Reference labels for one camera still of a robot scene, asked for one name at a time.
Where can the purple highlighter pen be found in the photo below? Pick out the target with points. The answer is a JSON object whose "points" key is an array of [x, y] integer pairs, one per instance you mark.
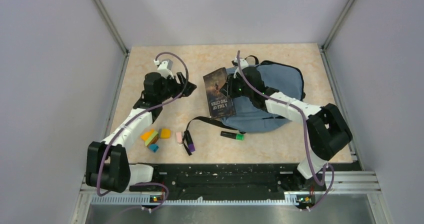
{"points": [[189, 141]]}

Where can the aluminium frame rail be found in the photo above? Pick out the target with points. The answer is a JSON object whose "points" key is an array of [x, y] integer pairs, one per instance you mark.
{"points": [[355, 198]]}

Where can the blue student backpack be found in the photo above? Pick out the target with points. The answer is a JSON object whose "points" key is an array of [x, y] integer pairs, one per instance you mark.
{"points": [[251, 111]]}

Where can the pink eraser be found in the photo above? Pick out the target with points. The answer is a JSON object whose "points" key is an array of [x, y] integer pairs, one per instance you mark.
{"points": [[179, 138]]}

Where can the dark sunset cover book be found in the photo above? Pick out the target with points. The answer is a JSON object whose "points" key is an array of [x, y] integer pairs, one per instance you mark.
{"points": [[219, 105]]}

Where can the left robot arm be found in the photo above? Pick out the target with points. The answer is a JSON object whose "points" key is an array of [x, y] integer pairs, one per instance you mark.
{"points": [[107, 164]]}

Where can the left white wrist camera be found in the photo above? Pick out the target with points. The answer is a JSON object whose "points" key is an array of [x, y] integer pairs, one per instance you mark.
{"points": [[164, 68]]}

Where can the green highlighter pen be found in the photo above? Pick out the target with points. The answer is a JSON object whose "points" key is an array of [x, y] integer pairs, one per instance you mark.
{"points": [[232, 135]]}

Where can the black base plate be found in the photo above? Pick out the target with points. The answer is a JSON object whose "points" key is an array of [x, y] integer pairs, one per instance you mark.
{"points": [[226, 182]]}

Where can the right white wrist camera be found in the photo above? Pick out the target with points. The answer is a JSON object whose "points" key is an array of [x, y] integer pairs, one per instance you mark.
{"points": [[239, 64]]}

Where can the yellow sharpener block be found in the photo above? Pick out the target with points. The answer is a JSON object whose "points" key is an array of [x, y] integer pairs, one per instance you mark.
{"points": [[165, 133]]}

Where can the blue small block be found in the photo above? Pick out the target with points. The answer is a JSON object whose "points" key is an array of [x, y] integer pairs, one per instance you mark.
{"points": [[153, 147]]}

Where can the orange yellow sticky notes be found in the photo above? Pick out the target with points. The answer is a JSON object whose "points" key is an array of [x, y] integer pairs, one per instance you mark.
{"points": [[150, 137]]}

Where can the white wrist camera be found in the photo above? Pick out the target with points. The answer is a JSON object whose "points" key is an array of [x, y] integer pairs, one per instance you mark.
{"points": [[239, 64], [164, 68]]}

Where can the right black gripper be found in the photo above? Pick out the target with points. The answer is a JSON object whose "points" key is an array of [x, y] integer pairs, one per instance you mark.
{"points": [[231, 82]]}

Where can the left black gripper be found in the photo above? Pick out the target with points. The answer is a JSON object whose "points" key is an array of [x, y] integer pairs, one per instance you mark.
{"points": [[189, 88]]}

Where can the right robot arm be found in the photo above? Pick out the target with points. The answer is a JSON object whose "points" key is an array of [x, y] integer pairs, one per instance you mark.
{"points": [[325, 131]]}

